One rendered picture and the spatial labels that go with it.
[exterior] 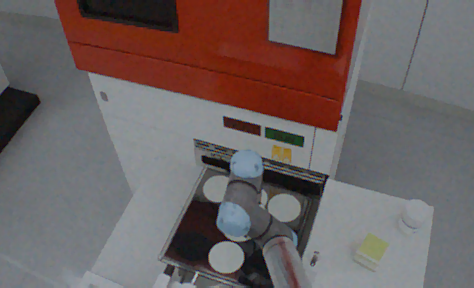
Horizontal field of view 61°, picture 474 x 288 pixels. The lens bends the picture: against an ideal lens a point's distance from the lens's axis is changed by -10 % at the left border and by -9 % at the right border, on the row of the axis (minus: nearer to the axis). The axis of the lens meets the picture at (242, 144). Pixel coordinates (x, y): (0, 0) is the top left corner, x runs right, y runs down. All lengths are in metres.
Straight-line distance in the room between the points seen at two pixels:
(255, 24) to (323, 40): 0.15
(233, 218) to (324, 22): 0.46
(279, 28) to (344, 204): 0.60
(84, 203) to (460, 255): 2.11
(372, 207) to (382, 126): 1.60
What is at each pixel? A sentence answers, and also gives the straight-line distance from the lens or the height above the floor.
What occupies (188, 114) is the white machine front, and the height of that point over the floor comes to 1.09.
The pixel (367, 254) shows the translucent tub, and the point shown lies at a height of 1.03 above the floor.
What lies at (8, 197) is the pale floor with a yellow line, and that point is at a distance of 2.87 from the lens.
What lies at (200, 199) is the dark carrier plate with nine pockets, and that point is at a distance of 1.41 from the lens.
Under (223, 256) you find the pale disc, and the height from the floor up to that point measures 0.90.
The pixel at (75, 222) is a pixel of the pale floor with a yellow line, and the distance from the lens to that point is 2.58.
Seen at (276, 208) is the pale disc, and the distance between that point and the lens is 1.39.
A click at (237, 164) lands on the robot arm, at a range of 1.02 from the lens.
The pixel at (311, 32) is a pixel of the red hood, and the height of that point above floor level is 1.52.
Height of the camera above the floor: 2.08
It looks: 51 degrees down
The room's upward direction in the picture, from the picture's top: 2 degrees counter-clockwise
